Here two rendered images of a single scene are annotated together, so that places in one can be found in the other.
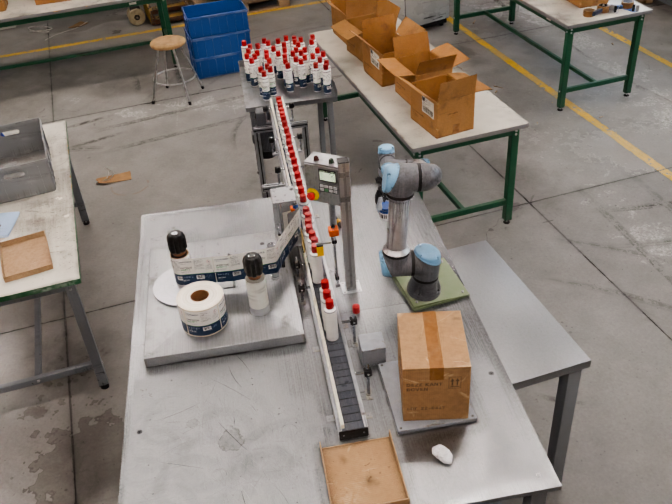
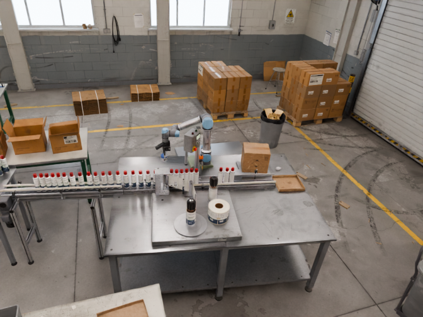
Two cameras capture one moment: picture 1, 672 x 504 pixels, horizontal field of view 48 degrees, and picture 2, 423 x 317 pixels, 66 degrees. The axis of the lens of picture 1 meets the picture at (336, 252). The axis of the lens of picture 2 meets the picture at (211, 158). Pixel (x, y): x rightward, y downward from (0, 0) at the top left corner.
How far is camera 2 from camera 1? 397 cm
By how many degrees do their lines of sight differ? 74
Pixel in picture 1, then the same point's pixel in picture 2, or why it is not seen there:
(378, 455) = (279, 180)
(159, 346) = (233, 231)
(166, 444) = (282, 229)
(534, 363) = (240, 149)
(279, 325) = (223, 195)
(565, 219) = (98, 160)
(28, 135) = not seen: outside the picture
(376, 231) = not seen: hidden behind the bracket
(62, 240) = (109, 302)
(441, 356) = (264, 147)
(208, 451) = (284, 217)
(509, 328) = (224, 150)
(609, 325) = not seen: hidden behind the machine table
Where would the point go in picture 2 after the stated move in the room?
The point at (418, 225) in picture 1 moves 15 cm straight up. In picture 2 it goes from (158, 160) to (158, 150)
